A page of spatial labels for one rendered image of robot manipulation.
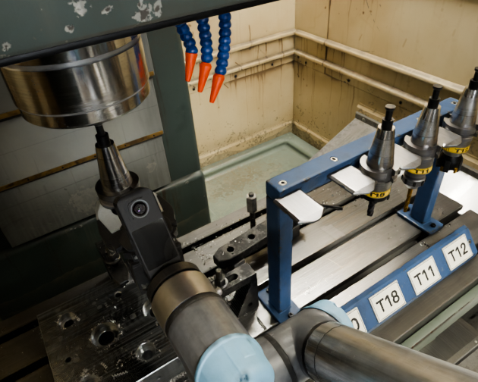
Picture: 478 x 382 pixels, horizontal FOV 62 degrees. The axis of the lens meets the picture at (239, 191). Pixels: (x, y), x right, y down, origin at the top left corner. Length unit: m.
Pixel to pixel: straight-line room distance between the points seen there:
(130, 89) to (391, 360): 0.38
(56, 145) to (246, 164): 0.97
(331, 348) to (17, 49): 0.40
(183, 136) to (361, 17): 0.73
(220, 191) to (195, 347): 1.28
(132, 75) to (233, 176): 1.30
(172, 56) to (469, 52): 0.80
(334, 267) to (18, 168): 0.76
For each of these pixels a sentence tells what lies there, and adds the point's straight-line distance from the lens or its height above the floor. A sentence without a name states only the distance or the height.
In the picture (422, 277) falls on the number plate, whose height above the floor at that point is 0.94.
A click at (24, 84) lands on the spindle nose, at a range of 0.47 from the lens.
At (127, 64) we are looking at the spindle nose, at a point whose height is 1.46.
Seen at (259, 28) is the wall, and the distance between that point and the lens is 1.67.
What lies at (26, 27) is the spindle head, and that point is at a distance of 0.30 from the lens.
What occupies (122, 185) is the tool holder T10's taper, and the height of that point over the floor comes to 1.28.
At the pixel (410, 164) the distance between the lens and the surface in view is 0.72.
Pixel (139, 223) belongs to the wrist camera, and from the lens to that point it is 0.48.
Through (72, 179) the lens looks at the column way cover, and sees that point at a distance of 1.10.
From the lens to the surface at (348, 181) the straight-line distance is 0.66.
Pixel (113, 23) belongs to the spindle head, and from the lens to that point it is 0.31.
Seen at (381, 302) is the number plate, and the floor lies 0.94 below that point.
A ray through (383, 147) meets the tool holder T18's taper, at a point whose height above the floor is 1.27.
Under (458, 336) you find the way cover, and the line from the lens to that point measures 1.13.
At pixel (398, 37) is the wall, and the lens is 1.42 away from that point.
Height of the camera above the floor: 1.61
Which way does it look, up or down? 39 degrees down
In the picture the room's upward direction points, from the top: 5 degrees counter-clockwise
